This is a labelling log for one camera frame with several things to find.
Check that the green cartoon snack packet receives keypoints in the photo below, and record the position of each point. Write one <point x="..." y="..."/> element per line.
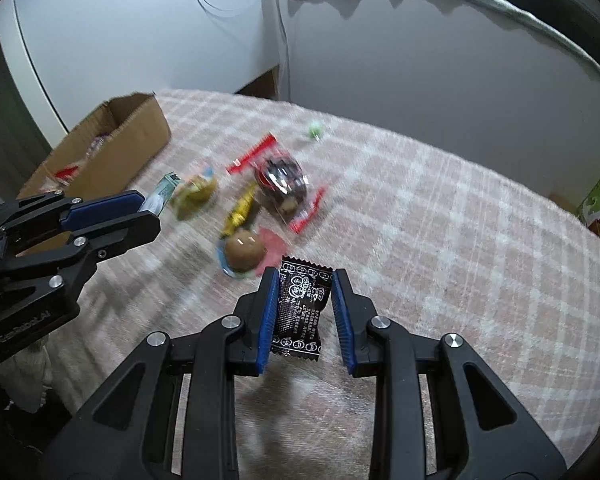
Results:
<point x="196" y="192"/>

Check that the pink plaid blanket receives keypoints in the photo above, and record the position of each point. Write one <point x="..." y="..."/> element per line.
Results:
<point x="455" y="210"/>

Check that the red white snack packet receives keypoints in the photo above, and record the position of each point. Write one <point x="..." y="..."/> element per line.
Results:
<point x="67" y="172"/>

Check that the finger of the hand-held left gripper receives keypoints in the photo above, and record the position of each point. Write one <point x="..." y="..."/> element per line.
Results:
<point x="100" y="210"/>
<point x="125" y="235"/>

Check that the brown cardboard box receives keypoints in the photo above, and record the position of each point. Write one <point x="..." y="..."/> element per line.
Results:
<point x="140" y="130"/>

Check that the small yellow snack packet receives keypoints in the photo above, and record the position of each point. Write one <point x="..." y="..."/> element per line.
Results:
<point x="240" y="206"/>

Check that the flat red snack packet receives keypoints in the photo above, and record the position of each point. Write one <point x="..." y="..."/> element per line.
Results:
<point x="252" y="156"/>

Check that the white wardrobe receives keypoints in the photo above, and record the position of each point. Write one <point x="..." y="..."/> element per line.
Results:
<point x="130" y="35"/>

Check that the green silver snack packet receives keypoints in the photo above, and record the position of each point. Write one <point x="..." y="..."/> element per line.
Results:
<point x="161" y="190"/>

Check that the round brown pastry packet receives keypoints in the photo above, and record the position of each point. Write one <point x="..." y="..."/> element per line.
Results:
<point x="242" y="252"/>

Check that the thin white pipe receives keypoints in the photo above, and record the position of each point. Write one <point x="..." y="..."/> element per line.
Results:
<point x="284" y="35"/>

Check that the small green white candy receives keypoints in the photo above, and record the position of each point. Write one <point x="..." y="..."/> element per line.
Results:
<point x="314" y="130"/>

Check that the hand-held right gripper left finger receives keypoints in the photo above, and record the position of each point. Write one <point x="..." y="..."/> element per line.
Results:
<point x="267" y="320"/>

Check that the black snack packet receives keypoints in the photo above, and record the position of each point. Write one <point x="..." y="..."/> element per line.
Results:
<point x="300" y="315"/>

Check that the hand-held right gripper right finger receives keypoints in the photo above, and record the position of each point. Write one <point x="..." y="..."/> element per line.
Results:
<point x="342" y="325"/>

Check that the clear bag dark red snack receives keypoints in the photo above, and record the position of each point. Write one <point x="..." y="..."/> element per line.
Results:
<point x="282" y="185"/>

